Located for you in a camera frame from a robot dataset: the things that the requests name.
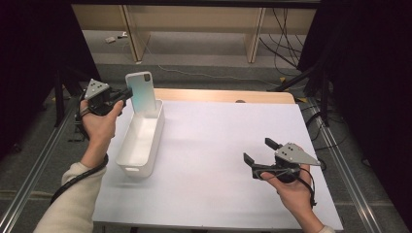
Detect person's right hand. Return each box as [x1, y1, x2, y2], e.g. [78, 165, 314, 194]
[260, 164, 320, 224]

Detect bundle of black cables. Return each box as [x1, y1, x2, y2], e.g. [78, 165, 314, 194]
[258, 8, 305, 69]

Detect white floor cable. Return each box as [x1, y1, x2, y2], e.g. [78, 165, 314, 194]
[137, 30, 307, 90]

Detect black overhead bar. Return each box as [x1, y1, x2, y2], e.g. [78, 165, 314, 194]
[69, 0, 322, 10]

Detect metal floor rail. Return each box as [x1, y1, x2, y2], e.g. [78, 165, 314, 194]
[305, 96, 385, 233]
[0, 93, 82, 233]

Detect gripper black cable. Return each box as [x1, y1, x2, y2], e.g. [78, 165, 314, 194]
[299, 166, 318, 208]
[50, 93, 110, 205]

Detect black curtain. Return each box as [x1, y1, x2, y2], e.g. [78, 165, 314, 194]
[297, 0, 412, 224]
[0, 0, 101, 159]

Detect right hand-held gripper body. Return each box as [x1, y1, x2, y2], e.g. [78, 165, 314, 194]
[252, 142, 323, 184]

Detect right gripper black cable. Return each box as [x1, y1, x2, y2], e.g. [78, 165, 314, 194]
[299, 166, 318, 208]

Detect iridescent phone case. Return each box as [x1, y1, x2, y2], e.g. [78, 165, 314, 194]
[124, 71, 158, 115]

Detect black metal stand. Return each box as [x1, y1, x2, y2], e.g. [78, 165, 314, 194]
[52, 64, 115, 127]
[268, 62, 331, 127]

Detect beige wooden shelf unit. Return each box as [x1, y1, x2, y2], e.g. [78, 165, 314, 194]
[71, 4, 318, 64]

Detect white plastic storage box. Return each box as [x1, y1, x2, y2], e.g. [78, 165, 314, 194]
[115, 97, 165, 179]

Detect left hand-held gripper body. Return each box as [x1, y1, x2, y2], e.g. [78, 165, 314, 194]
[84, 78, 120, 117]

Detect person's left hand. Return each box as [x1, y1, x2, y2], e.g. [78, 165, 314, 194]
[79, 98, 125, 144]

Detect white table board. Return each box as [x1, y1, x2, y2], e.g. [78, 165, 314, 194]
[91, 99, 344, 231]

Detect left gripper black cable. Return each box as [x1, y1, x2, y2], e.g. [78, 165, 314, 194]
[50, 93, 110, 205]

